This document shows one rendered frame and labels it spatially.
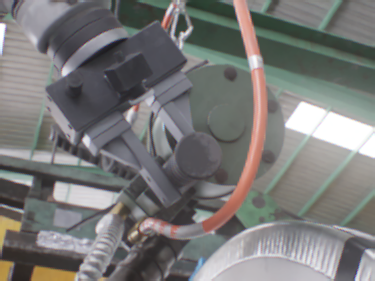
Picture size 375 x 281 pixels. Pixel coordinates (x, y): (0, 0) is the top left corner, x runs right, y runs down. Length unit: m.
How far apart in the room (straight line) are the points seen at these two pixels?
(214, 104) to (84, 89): 0.19
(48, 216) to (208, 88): 1.05
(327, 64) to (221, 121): 3.24
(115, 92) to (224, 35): 3.12
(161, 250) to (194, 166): 0.30
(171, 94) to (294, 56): 3.25
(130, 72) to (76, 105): 0.06
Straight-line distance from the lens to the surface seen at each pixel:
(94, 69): 0.56
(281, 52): 3.77
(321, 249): 0.63
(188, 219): 0.81
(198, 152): 0.50
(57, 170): 1.79
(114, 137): 0.55
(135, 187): 0.66
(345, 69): 3.95
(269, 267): 0.74
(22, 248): 1.61
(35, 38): 0.58
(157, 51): 0.57
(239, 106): 0.69
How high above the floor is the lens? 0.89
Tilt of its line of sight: 41 degrees up
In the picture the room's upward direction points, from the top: straight up
